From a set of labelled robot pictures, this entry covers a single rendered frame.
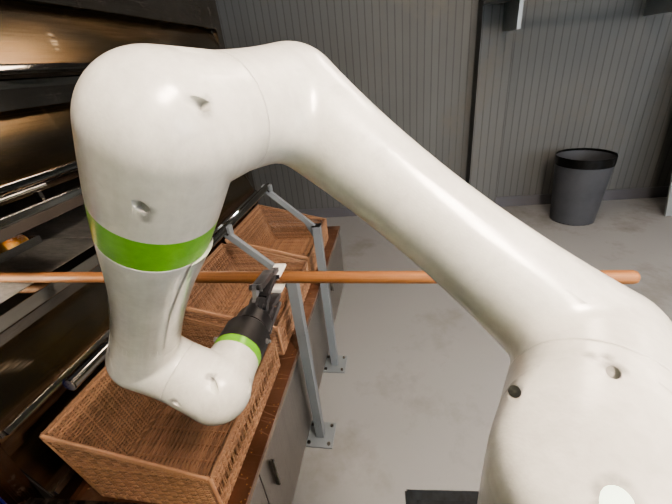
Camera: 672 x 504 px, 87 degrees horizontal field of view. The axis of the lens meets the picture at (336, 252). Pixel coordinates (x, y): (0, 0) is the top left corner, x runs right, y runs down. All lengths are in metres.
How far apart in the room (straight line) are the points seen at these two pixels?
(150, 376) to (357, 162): 0.45
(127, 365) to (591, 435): 0.54
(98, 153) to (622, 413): 0.38
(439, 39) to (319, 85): 3.73
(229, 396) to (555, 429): 0.46
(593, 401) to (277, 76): 0.35
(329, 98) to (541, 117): 4.13
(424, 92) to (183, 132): 3.87
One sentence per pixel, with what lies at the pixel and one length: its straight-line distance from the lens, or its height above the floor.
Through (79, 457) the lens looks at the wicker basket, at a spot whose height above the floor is 0.76.
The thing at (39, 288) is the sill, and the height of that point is 1.18.
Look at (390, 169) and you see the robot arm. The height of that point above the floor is 1.56.
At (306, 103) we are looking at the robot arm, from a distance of 0.37.
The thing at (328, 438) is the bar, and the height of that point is 0.01.
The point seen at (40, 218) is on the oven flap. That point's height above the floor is 1.40.
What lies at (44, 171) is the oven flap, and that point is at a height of 1.47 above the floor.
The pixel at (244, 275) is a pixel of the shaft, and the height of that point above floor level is 1.21.
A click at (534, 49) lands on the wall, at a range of 4.34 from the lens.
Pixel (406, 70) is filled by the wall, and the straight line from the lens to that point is 4.06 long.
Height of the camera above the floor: 1.65
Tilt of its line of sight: 28 degrees down
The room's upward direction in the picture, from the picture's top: 6 degrees counter-clockwise
